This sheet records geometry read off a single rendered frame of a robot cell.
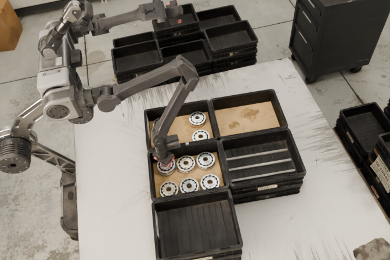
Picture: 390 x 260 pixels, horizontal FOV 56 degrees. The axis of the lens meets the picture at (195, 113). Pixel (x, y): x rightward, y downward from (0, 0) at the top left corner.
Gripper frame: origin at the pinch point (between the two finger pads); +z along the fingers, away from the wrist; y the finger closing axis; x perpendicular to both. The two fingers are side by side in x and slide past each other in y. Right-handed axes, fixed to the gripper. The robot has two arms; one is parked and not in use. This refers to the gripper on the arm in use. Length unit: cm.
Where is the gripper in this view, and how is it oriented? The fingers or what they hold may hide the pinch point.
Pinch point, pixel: (165, 163)
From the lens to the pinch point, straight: 202.4
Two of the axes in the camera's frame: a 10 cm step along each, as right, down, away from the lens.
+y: -8.0, -4.2, 4.3
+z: 1.0, 6.1, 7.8
